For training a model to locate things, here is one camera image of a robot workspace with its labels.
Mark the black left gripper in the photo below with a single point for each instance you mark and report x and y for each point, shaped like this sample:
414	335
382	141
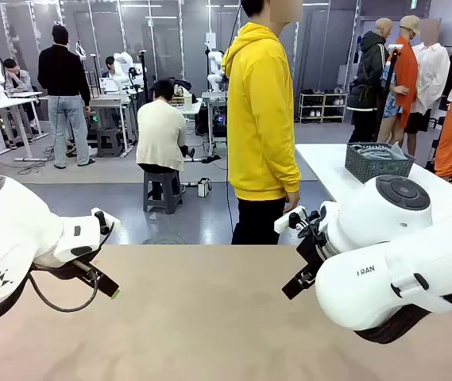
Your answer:
66	270

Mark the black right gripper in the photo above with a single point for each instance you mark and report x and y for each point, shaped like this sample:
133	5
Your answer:
311	254

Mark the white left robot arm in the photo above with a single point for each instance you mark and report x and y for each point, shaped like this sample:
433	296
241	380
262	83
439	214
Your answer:
11	222

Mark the person's right forearm yellow sleeve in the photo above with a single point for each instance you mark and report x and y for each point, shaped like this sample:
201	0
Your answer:
287	158

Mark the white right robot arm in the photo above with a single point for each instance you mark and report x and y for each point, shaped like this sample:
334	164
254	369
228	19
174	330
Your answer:
368	285

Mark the grey plastic lattice basket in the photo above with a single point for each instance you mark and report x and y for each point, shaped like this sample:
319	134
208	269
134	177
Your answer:
368	168

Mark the person's right hand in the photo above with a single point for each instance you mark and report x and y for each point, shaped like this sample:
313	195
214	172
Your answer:
292	201

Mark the grey plastic stool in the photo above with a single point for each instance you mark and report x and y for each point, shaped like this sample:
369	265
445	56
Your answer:
162	190

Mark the white side table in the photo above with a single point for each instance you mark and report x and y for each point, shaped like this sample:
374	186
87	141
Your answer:
321	162

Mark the small white floor device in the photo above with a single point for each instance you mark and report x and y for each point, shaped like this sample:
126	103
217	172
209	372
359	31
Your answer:
203	187

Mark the dark step stool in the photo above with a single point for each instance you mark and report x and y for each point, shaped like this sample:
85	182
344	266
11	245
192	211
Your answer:
110	143

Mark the grey-blue terry towel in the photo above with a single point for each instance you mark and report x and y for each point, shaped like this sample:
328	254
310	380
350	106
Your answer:
372	152

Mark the seated person in cream top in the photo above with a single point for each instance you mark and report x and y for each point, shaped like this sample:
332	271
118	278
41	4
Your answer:
160	131

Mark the person in yellow hoodie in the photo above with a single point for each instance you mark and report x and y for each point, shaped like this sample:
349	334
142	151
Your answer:
261	119

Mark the grey workbench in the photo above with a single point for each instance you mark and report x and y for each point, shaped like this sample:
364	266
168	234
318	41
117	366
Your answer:
110	103

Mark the white shoe rack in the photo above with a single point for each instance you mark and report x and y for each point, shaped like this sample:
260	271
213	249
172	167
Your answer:
323	107

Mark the white workbench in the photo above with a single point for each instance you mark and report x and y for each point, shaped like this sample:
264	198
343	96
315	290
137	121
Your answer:
213	99

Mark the man in black sweater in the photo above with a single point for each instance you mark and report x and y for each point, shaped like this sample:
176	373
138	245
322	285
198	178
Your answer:
66	71

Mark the dark-haired person at desk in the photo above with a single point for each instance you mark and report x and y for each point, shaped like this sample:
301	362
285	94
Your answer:
109	65

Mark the seated person in grey jacket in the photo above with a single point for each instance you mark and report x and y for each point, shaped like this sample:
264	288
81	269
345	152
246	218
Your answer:
17	79

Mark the mannequin in dark jacket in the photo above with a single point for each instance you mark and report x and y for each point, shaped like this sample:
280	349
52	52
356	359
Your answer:
368	71

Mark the mannequin in orange top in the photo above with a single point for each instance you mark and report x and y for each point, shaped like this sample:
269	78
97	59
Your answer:
406	75

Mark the person in white shirt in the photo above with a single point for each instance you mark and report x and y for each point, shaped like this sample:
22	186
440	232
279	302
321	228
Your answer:
432	75

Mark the black tripod with white head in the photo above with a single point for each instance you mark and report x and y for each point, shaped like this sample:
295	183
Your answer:
395	47

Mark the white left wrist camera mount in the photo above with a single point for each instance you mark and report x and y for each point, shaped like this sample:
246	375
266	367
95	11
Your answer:
111	223

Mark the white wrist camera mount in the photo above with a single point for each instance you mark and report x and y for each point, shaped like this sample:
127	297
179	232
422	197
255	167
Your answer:
111	223
285	222

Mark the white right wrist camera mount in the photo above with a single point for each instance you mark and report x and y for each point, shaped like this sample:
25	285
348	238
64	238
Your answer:
285	222

